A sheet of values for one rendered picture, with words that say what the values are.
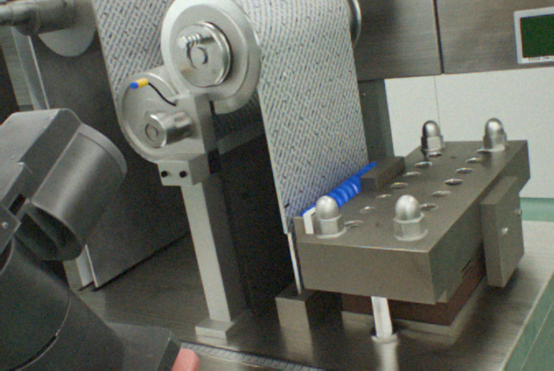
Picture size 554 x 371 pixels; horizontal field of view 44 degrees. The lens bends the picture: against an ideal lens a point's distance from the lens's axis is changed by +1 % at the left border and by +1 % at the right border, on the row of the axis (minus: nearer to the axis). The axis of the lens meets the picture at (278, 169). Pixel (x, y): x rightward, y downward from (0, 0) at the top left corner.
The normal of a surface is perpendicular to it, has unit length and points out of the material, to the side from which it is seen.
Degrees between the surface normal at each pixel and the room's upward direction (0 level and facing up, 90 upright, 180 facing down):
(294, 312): 90
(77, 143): 55
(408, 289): 90
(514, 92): 90
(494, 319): 0
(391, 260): 90
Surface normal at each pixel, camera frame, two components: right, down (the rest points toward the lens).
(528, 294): -0.18, -0.95
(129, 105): -0.54, 0.32
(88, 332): 0.93, -0.19
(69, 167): 0.50, -0.42
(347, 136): 0.83, 0.00
